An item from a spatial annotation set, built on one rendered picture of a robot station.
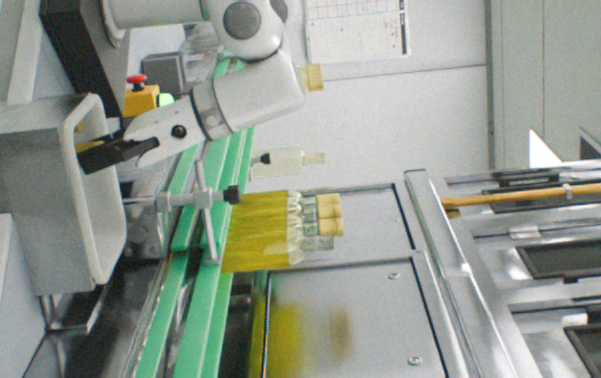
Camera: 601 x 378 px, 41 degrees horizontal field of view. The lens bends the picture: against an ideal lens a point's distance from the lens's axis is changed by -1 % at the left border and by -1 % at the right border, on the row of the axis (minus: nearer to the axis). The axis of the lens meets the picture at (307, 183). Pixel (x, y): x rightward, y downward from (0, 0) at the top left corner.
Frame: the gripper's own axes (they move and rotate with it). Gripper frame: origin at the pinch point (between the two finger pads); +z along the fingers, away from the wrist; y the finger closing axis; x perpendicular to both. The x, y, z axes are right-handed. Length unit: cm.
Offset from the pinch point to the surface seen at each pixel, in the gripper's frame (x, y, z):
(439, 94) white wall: -198, 607, -93
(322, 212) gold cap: -32, 33, -21
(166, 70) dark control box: -5, 77, 5
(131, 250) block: -17.8, 9.1, 5.4
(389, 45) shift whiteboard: -139, 606, -64
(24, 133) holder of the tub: 7.8, -9.7, 3.5
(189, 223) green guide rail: -21.5, 21.6, -1.0
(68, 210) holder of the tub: -3.1, -9.8, 3.1
